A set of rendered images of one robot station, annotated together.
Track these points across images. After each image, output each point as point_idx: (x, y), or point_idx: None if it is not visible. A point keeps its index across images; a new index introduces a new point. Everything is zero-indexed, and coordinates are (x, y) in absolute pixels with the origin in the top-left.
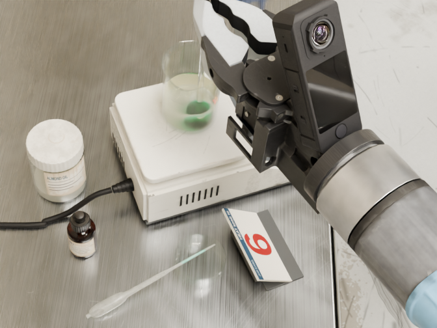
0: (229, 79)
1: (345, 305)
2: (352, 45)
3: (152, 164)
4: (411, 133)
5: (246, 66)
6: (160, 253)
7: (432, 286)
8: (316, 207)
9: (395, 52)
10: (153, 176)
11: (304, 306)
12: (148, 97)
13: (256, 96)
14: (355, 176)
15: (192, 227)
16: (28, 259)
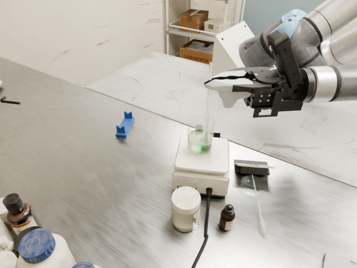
0: (261, 85)
1: (281, 157)
2: (173, 112)
3: (220, 167)
4: (219, 115)
5: None
6: (240, 199)
7: None
8: (299, 108)
9: (184, 105)
10: (226, 169)
11: (279, 167)
12: (183, 156)
13: (275, 82)
14: (323, 74)
15: (231, 184)
16: (223, 251)
